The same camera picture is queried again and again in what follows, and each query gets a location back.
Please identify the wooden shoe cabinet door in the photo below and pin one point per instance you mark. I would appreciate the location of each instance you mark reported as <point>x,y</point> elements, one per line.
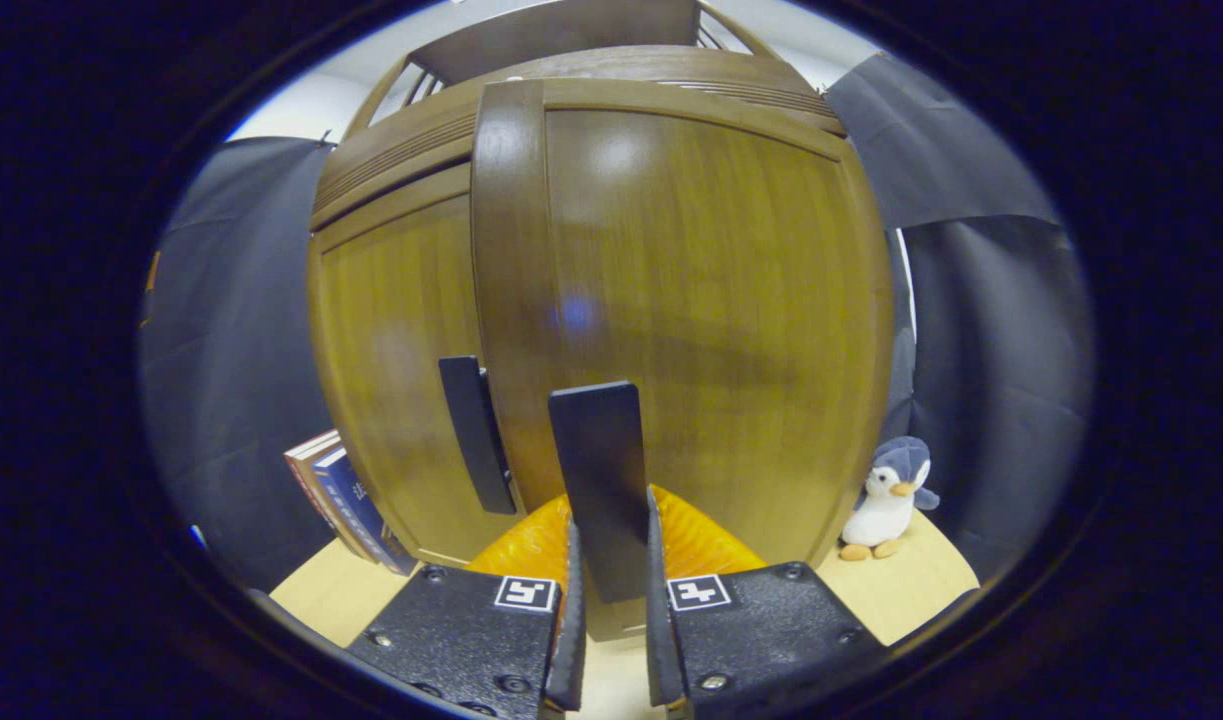
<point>391,380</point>
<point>711,300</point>

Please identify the blue book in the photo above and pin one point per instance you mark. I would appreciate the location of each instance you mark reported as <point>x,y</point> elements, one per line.
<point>356,510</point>

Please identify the wooden double-door shoe cabinet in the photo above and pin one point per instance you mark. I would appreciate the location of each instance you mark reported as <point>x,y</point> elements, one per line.
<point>411,150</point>

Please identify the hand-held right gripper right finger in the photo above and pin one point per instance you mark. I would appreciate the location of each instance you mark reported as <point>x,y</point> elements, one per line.
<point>761,630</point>

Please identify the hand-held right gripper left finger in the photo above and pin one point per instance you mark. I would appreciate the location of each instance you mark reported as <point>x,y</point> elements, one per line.
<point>471,640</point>

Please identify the wooden cabinet drawer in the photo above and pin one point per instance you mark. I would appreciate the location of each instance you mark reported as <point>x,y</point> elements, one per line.
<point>421,135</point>

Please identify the black backdrop cloth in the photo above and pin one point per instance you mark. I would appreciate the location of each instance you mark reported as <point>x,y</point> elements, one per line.
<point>231,350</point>

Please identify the penguin plush toy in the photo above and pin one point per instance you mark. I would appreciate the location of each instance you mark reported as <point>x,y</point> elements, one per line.
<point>883,510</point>

